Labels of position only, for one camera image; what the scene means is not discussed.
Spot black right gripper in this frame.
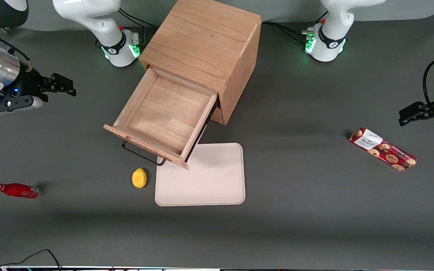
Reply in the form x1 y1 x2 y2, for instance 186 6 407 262
0 71 77 104

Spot wooden drawer with black handle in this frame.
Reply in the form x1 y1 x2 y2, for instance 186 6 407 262
103 66 219 171
209 107 223 125

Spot wooden drawer cabinet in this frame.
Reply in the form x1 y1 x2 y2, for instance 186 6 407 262
139 0 263 125

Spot red cookie box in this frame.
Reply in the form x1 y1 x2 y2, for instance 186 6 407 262
348 127 418 172

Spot red bottle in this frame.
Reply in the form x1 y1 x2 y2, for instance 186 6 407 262
0 183 41 199

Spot yellow lemon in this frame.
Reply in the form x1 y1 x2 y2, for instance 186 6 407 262
132 168 147 189

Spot beige rectangular tray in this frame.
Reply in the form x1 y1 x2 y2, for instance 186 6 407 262
155 143 246 207

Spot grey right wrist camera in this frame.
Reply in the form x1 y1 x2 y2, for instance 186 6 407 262
0 96 45 114

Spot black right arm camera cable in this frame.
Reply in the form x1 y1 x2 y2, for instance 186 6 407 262
0 23 32 71

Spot black right arm base cables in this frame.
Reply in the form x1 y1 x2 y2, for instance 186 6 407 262
118 7 156 30

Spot black arm base cables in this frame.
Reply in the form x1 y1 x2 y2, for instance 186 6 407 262
118 7 156 30
261 11 329 43

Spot thin black floor cable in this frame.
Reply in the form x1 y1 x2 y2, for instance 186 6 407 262
0 249 63 271

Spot black left arm base cables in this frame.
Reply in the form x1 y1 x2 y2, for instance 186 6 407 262
261 11 329 43

